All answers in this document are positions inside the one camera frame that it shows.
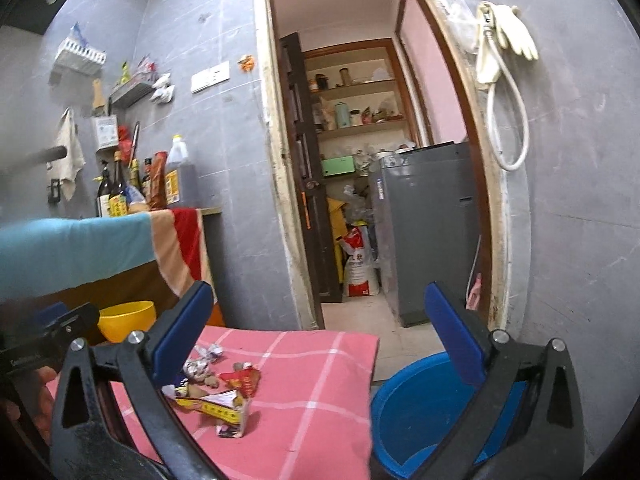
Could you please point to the wooden spatula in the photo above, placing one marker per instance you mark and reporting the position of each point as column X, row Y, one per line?
column 98, row 94

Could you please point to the white wall rack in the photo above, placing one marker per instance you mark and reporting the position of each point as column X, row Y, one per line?
column 80, row 57

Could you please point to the wooden door frame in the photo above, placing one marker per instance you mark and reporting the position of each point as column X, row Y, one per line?
column 280, row 160

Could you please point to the yellow plastic container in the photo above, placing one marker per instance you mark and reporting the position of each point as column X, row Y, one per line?
column 336, row 215

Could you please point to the blue plastic bucket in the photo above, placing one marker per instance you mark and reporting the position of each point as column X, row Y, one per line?
column 415, row 410

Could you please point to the pink checked cloth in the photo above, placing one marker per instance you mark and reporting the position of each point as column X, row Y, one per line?
column 310, row 410

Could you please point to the white plastic bags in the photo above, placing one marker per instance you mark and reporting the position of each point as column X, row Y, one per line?
column 162, row 90

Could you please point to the grey refrigerator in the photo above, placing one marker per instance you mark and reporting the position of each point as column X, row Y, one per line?
column 425, row 230

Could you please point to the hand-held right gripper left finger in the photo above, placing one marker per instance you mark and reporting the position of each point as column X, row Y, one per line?
column 182, row 330

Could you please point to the person's left hand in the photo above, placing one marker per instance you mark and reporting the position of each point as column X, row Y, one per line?
column 42, row 390

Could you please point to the wooden shelf unit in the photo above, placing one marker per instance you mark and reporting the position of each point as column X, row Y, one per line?
column 360, row 132

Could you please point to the foil wrapper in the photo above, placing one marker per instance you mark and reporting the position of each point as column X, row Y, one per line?
column 196, row 369

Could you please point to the yellow red paper carton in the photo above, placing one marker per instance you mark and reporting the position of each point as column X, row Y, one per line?
column 220, row 407

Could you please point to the dark bottle with yellow label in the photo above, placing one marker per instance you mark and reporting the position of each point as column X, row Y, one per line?
column 118, row 195

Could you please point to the dark glass bottle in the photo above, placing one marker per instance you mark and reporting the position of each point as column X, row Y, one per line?
column 103, row 195

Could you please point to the dark wooden door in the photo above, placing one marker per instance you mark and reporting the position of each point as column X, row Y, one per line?
column 315, row 240

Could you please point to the green box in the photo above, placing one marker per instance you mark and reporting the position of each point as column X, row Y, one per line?
column 337, row 166

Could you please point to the yellow plastic bowl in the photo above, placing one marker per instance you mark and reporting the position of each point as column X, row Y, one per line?
column 125, row 317

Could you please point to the hanging beige dishcloth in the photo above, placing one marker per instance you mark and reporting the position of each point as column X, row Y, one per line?
column 69, row 150

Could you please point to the brown jar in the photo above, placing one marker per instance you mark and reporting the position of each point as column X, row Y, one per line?
column 344, row 76

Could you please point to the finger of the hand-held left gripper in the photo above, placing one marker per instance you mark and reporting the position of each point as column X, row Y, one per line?
column 52, row 310

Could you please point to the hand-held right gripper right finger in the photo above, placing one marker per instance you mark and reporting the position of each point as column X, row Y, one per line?
column 452, row 332

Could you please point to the white switch plate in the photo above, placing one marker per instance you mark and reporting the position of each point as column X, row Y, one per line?
column 210, row 77

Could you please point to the red plastic bag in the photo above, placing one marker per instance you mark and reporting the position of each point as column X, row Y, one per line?
column 127, row 140

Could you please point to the white red rice sack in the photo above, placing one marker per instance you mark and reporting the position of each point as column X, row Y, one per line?
column 361, row 270

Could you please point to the brown peanut shells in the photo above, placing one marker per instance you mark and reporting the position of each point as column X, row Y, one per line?
column 207, row 385

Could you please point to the white silver wrapper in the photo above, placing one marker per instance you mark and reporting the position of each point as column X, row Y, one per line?
column 210, row 351

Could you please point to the cream rubber glove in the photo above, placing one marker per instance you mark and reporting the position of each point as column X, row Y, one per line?
column 517, row 30

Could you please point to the grey wall shelf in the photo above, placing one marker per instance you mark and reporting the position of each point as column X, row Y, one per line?
column 130, row 94

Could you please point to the brown wooden cabinet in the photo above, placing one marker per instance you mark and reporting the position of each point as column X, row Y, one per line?
column 125, row 280

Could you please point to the large brown oil bottle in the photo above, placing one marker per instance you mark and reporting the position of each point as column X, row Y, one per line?
column 179, row 175

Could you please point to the orange wall hook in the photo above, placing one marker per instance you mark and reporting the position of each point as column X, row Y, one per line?
column 246, row 61

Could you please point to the mint green jar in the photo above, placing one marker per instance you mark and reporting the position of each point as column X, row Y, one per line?
column 342, row 115

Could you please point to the teal peach red striped towel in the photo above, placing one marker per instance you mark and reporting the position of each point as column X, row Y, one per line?
column 75, row 250

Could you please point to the red candy wrapper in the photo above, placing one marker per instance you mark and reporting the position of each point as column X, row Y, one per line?
column 242, row 379

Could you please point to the white wall-mounted box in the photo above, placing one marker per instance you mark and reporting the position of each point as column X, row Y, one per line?
column 105, row 132

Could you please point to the red brown sauce bottle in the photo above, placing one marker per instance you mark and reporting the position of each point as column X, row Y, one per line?
column 158, row 180

